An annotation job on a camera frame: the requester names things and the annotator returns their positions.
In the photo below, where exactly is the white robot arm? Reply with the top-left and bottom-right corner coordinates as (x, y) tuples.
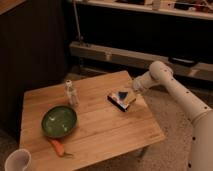
(129, 61), (213, 171)

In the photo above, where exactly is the wooden table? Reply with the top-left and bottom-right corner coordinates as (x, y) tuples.
(20, 71), (165, 171)

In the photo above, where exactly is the metal pole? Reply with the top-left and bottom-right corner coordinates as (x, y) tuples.
(72, 0), (84, 45)

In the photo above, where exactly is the white ceramic cup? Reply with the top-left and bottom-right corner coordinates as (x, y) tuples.
(4, 149), (32, 171)

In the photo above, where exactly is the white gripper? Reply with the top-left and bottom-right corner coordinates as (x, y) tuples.
(117, 72), (157, 105)

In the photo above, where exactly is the green bowl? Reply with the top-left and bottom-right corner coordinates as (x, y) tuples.
(41, 106), (77, 139)

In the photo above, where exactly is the black handle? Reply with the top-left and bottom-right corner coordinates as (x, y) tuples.
(168, 57), (198, 67)

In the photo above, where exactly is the orange carrot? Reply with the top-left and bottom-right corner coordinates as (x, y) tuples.
(49, 139), (72, 157)

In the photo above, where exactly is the white sponge with blue top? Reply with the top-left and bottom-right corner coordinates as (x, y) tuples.
(118, 91), (128, 101)

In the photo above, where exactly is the grey metal beam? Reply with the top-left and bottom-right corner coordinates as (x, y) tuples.
(69, 41), (213, 81)

